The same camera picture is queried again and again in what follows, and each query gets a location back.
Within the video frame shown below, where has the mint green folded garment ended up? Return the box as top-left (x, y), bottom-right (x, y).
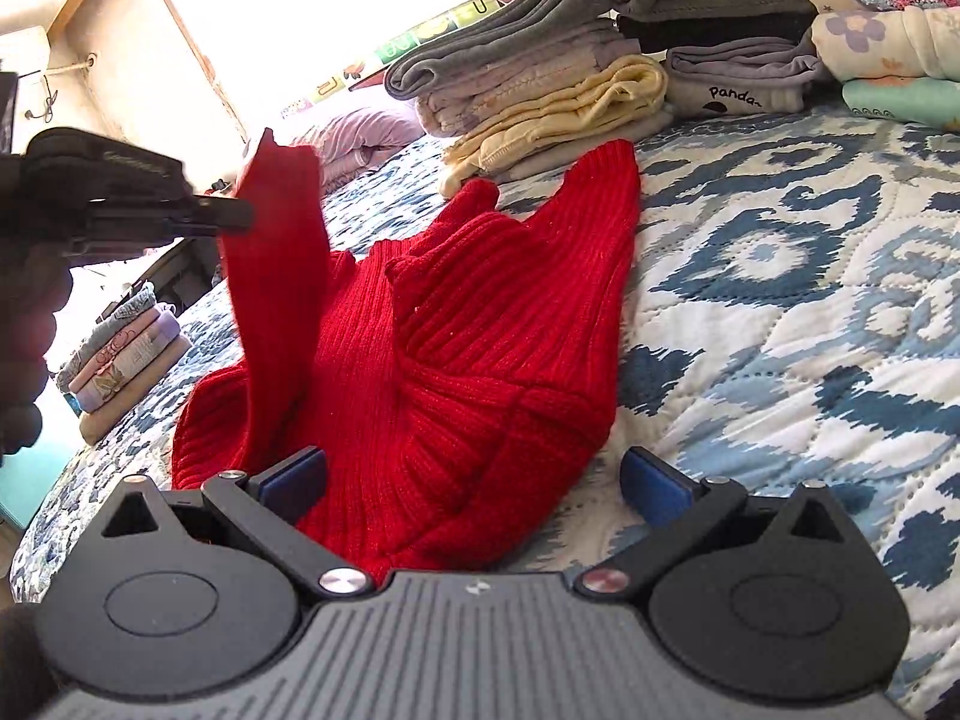
top-left (840, 77), bottom-right (960, 130)

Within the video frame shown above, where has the cream flower print garment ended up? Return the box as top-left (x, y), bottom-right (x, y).
top-left (812, 6), bottom-right (960, 85)

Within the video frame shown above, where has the white printed folded garment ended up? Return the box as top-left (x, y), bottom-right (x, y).
top-left (663, 73), bottom-right (809, 118)

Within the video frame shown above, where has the blue white patterned quilt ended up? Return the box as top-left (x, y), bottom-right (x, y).
top-left (11, 101), bottom-right (960, 720)

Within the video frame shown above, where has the person's left hand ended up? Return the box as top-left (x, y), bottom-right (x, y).
top-left (0, 262), bottom-right (76, 460)

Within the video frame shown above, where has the wall cable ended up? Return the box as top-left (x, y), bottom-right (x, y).
top-left (22, 51), bottom-right (100, 122)

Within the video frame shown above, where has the black folded garment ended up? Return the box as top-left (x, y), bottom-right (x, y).
top-left (616, 10), bottom-right (818, 55)

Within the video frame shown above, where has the lilac floral folded garment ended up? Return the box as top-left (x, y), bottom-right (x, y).
top-left (71, 311), bottom-right (183, 415)

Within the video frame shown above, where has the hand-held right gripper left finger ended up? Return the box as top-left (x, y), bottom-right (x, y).
top-left (79, 446), bottom-right (376, 602)

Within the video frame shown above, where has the colourful letter mat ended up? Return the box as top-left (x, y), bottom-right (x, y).
top-left (280, 0), bottom-right (520, 121)

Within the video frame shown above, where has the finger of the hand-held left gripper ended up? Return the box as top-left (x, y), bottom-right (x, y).
top-left (175, 195), bottom-right (257, 239)

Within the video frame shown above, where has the pink folded garment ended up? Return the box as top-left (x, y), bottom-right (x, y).
top-left (67, 304), bottom-right (178, 395)

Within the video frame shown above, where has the dark furniture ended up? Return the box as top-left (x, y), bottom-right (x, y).
top-left (105, 236), bottom-right (230, 317)

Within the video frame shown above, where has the red knitted sweater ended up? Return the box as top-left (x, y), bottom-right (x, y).
top-left (171, 129), bottom-right (643, 572)

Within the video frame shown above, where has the blue grey folded garment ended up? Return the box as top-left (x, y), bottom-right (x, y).
top-left (56, 283), bottom-right (160, 385)

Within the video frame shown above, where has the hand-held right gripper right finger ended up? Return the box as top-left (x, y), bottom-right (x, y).
top-left (574, 446), bottom-right (852, 605)

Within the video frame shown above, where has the light grey folded garment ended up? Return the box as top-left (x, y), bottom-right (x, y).
top-left (664, 37), bottom-right (832, 85)

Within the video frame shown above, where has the beige folded garment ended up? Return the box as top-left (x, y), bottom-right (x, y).
top-left (78, 334), bottom-right (194, 446)

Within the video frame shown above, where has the cream yellow folded garment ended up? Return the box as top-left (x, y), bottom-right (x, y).
top-left (437, 55), bottom-right (674, 197)

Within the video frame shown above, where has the pale lilac folded garment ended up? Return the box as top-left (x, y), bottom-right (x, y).
top-left (415, 34), bottom-right (642, 137)

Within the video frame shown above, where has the wooden window frame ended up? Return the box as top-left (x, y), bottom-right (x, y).
top-left (47, 0), bottom-right (250, 145)

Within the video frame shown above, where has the lilac pillow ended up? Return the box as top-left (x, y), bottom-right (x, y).
top-left (287, 106), bottom-right (422, 190)

